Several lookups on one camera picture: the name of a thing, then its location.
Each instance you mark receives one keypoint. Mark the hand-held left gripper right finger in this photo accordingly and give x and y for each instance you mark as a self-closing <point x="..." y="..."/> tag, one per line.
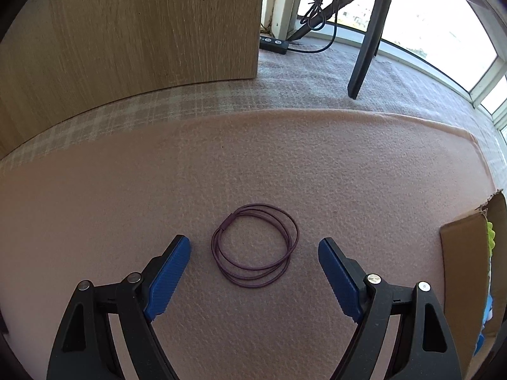
<point x="336" y="277"/>

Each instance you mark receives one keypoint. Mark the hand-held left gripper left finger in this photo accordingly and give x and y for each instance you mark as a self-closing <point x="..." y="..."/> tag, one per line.
<point x="170" y="277"/>

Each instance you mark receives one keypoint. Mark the cardboard box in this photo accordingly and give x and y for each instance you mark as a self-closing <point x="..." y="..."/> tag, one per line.
<point x="463" y="269"/>

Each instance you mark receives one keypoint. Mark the pink felt mat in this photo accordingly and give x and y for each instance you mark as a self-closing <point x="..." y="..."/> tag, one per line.
<point x="277" y="158"/>

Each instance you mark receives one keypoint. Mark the plaid blanket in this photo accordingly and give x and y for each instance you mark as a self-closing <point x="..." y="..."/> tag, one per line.
<point x="317" y="79"/>

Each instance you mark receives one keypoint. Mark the black tripod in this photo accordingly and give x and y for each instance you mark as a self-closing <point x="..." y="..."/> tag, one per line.
<point x="366" y="55"/>

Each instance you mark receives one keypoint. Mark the black power strip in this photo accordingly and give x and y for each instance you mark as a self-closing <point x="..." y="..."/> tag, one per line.
<point x="273" y="43"/>

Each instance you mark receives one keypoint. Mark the light wooden board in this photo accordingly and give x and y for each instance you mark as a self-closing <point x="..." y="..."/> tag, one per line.
<point x="138" y="27"/>

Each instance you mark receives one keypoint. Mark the white window frame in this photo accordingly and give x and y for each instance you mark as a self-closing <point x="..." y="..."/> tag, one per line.
<point x="283" y="0"/>

